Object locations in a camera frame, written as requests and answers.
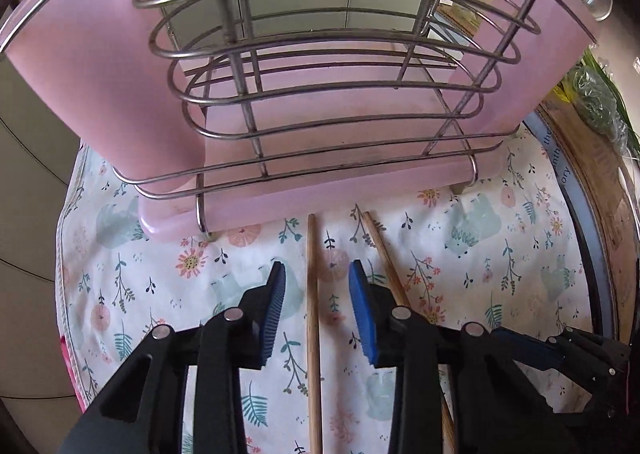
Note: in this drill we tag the pink dotted cloth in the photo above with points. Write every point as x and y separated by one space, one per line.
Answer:
72 374

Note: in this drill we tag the wide pink plastic cup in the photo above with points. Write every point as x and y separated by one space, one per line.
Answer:
530 64

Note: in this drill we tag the light wooden chopstick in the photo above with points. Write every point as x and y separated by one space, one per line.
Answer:
387 264
314 334

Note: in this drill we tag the pink plastic drip tray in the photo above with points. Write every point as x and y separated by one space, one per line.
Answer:
325 189

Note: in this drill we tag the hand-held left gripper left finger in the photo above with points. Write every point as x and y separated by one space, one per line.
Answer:
272 314

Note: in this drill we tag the floral white cloth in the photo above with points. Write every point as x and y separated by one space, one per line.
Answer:
440 254

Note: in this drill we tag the bag of green vegetables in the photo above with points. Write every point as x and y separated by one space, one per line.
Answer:
600 94

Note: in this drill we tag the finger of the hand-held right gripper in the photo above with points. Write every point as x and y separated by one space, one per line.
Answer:
530 346

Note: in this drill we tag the tall pink plastic cup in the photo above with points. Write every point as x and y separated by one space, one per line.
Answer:
90 84

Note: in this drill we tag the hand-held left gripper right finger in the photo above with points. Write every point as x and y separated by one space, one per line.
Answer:
362 314

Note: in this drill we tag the cardboard box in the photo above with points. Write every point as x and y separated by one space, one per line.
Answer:
595 184

